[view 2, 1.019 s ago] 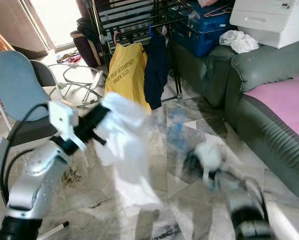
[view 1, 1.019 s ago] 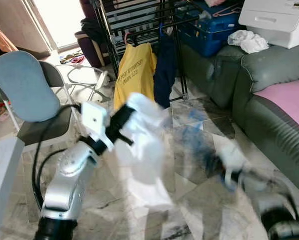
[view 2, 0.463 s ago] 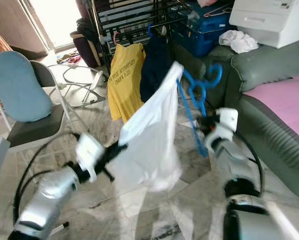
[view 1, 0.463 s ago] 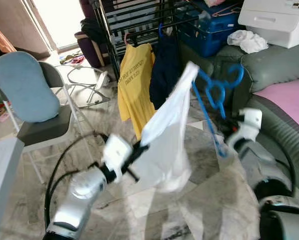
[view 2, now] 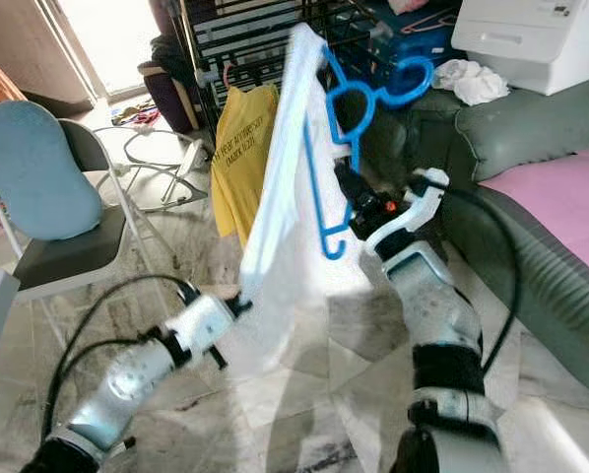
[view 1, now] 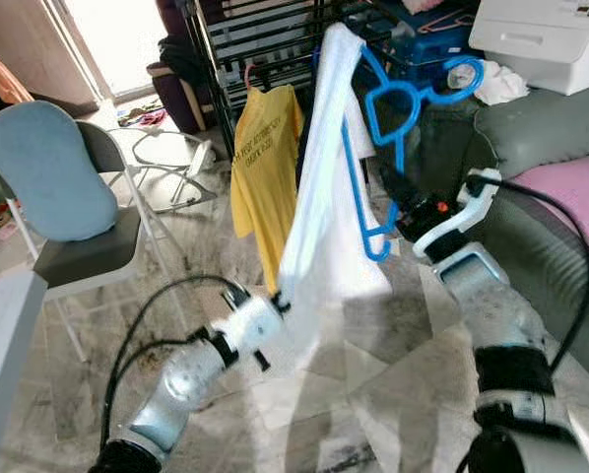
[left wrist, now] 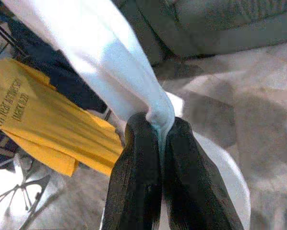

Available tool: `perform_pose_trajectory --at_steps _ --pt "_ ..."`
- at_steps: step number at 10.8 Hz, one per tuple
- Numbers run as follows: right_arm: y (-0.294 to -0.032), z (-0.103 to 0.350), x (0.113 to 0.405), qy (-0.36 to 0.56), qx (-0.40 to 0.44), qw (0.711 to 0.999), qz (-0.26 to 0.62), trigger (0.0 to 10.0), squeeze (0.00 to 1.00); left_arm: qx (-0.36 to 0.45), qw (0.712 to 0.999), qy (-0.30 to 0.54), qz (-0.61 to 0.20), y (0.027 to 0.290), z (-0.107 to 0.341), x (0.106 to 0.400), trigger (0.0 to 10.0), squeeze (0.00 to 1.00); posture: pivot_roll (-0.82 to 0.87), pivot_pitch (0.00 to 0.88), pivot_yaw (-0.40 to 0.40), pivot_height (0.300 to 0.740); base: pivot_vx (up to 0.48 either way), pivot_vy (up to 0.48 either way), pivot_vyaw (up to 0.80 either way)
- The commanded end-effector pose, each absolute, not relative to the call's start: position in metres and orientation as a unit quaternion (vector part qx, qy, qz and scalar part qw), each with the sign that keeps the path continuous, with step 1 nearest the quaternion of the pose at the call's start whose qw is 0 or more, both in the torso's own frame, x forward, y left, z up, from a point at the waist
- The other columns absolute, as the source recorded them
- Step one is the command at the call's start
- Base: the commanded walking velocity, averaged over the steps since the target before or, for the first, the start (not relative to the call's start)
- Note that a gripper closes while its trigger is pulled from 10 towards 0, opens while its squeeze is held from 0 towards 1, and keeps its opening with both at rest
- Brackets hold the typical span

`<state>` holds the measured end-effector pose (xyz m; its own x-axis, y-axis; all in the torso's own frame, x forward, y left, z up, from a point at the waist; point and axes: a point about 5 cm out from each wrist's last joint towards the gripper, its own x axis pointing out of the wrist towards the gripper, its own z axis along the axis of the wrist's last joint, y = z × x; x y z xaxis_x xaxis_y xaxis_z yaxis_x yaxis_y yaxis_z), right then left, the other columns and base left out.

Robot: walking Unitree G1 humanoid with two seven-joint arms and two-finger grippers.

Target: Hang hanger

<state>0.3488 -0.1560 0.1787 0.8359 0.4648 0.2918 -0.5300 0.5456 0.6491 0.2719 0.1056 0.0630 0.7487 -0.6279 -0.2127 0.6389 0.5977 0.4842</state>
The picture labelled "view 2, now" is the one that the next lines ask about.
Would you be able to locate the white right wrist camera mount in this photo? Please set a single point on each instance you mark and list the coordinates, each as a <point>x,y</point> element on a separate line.
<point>413,215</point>

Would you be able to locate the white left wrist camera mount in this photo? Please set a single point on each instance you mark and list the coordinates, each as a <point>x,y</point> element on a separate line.
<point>204,320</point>

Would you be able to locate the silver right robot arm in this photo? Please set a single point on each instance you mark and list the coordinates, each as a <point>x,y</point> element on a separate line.
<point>437,305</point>

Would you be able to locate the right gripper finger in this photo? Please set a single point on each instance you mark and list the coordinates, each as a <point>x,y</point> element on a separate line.
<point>346,182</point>

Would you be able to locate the yellow polo shirt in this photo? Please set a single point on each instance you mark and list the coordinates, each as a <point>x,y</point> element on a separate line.
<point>243,163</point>

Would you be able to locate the blue oval cushion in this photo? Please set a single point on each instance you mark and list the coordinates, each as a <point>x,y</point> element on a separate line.
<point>33,172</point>

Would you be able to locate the black metal drying rack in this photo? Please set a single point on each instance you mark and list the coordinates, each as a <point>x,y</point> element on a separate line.
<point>235,30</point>

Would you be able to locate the pink sofa mat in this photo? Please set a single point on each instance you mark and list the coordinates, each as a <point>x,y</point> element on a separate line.
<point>551,197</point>

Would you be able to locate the pink plastic clothes hanger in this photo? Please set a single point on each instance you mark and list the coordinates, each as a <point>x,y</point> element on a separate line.
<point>427,22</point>
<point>229,77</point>

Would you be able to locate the grey green sofa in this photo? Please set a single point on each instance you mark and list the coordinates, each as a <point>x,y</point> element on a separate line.
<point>531,128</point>

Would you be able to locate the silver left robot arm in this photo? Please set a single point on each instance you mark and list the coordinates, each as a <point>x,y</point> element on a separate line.
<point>127,379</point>

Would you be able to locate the white crumpled cloth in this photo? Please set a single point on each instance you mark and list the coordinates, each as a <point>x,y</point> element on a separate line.
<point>472,84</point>

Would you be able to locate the blue plastic clothes hanger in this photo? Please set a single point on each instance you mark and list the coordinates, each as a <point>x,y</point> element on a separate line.
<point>354,99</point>

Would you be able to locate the colourful floor clutter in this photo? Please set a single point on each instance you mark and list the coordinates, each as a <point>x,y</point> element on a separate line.
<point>137,114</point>

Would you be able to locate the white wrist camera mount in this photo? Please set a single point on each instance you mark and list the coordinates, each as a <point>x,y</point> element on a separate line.
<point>413,215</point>
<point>204,320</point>

